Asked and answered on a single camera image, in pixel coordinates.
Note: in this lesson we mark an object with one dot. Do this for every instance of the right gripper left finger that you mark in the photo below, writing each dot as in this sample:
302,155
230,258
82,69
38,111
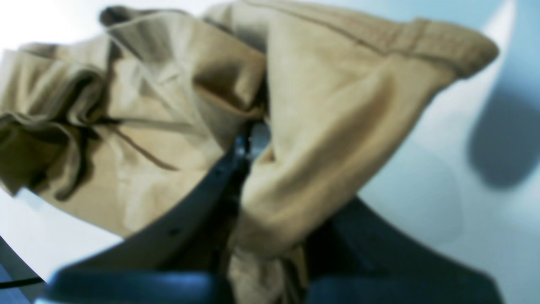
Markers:
182,257

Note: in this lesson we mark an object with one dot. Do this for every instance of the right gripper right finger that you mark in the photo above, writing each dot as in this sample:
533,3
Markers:
358,258

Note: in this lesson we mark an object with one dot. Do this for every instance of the brown t-shirt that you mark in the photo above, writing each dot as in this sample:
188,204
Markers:
117,129

